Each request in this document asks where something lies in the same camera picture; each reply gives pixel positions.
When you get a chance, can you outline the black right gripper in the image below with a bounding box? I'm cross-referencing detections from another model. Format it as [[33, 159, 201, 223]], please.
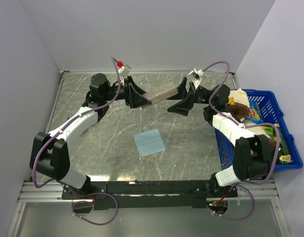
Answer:
[[165, 77, 214, 117]]

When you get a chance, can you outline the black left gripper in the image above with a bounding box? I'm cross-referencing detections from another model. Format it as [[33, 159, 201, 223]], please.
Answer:
[[103, 76, 152, 109]]

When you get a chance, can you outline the grey-brown glasses case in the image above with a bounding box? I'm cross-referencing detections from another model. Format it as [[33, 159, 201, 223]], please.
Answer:
[[143, 82, 178, 105]]

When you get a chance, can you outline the light blue cleaning cloth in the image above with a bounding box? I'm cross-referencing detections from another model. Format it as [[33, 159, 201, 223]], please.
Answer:
[[134, 129, 166, 157]]

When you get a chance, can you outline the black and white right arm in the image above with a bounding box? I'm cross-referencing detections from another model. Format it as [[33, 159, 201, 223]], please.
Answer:
[[168, 81, 280, 197]]

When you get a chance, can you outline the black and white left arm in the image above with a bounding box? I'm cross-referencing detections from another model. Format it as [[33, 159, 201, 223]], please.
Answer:
[[30, 73, 152, 198]]

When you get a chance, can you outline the brown plush toy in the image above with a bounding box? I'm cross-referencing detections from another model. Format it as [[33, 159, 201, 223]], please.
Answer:
[[226, 102, 250, 122]]

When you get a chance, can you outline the blue Lays chip bag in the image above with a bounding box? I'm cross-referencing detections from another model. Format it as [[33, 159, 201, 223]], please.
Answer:
[[246, 100, 263, 124]]

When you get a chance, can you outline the blue plastic basket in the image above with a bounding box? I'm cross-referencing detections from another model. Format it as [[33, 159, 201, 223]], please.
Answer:
[[214, 89, 304, 173]]

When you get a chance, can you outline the green glass bottle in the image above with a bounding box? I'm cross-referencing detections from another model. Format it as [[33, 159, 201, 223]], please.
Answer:
[[275, 123, 290, 165]]

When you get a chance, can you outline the yellow green snack packet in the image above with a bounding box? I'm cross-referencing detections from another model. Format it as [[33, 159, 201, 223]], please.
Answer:
[[279, 155, 292, 164]]

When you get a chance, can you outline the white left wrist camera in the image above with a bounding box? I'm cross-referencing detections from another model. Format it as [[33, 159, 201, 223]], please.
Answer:
[[117, 61, 131, 78]]

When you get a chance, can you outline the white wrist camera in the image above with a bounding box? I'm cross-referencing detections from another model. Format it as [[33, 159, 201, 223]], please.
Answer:
[[188, 68, 204, 89], [117, 61, 131, 78]]

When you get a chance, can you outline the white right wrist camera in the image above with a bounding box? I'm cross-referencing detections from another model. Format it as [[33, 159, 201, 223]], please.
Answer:
[[188, 68, 204, 89]]

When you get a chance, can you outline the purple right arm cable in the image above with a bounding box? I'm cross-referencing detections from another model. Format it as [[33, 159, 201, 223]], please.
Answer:
[[200, 61, 281, 221]]

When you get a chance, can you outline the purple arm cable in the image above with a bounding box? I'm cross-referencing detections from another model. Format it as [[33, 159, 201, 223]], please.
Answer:
[[32, 56, 123, 225], [200, 61, 281, 221]]

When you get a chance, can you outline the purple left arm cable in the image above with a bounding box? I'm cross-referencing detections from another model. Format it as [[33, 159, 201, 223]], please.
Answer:
[[32, 56, 123, 225]]

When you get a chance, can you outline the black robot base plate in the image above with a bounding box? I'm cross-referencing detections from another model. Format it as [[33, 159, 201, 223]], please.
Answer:
[[62, 180, 238, 210]]

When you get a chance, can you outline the aluminium frame rail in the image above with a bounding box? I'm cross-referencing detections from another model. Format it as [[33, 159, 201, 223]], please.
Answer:
[[17, 180, 279, 203]]

